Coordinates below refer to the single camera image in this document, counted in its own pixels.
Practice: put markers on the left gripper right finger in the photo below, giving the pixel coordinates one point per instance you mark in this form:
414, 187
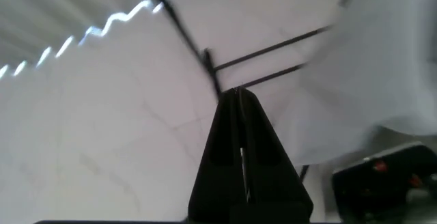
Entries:
273, 183

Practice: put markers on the pale grey garment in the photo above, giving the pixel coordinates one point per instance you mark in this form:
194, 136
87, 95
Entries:
375, 80

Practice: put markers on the white curtain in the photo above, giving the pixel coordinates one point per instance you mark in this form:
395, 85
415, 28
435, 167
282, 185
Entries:
51, 12

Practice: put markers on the black clothes rack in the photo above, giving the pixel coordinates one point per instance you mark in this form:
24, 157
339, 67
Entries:
208, 63

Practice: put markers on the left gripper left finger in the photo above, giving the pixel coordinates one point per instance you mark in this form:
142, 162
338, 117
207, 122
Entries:
218, 169

